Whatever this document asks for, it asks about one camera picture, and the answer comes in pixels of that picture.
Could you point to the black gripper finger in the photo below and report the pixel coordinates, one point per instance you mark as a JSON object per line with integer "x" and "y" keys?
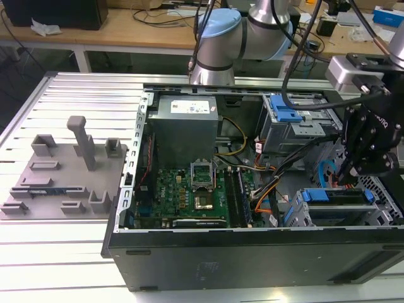
{"x": 349, "y": 129}
{"x": 375, "y": 164}

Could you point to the hard disk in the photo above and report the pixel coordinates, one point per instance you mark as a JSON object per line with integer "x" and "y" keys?
{"x": 315, "y": 195}

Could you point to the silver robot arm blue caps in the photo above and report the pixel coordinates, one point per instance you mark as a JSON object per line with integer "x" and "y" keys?
{"x": 217, "y": 41}

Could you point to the grey metal disk bay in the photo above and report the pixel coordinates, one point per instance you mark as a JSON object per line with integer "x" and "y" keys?
{"x": 382, "y": 214}

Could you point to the black RAM slot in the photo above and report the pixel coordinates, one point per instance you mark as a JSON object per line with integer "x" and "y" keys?
{"x": 240, "y": 199}
{"x": 230, "y": 199}
{"x": 235, "y": 199}

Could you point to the grey metal drive cage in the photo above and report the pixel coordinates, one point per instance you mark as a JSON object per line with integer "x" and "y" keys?
{"x": 284, "y": 139}

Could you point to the blue plastic drive latch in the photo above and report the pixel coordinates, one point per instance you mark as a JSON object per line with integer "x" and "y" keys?
{"x": 284, "y": 112}

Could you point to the small black box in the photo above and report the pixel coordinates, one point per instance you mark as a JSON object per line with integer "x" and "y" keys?
{"x": 326, "y": 26}

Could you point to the blue cardboard box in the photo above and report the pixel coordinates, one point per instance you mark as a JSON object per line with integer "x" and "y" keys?
{"x": 388, "y": 15}

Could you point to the flat grey box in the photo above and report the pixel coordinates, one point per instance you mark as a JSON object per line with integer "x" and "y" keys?
{"x": 348, "y": 19}

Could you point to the brown square chipset chip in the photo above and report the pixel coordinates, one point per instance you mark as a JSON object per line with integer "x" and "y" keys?
{"x": 204, "y": 203}

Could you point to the grey power supply unit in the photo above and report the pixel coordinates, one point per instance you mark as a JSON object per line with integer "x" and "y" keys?
{"x": 183, "y": 132}

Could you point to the black graphics card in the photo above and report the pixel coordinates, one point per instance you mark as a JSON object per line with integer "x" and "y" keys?
{"x": 202, "y": 223}

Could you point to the black open PC case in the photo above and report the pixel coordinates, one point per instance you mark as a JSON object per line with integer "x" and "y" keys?
{"x": 221, "y": 262}

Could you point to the green motherboard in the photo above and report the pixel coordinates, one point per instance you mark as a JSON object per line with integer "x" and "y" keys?
{"x": 170, "y": 189}

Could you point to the wooden desk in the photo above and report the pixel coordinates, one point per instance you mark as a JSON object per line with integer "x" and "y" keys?
{"x": 126, "y": 34}

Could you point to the grey parts rack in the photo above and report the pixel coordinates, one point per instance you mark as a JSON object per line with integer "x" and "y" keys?
{"x": 63, "y": 176}

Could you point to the RAM stick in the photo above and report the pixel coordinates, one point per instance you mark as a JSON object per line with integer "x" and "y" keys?
{"x": 47, "y": 191}

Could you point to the large black box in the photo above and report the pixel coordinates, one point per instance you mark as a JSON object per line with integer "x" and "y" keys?
{"x": 57, "y": 12}

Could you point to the crumpled white paper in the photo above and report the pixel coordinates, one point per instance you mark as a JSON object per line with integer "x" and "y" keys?
{"x": 44, "y": 28}

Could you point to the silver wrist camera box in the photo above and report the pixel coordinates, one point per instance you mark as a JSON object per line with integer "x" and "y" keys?
{"x": 339, "y": 71}

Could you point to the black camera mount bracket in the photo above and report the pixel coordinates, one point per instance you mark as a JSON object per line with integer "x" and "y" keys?
{"x": 369, "y": 63}

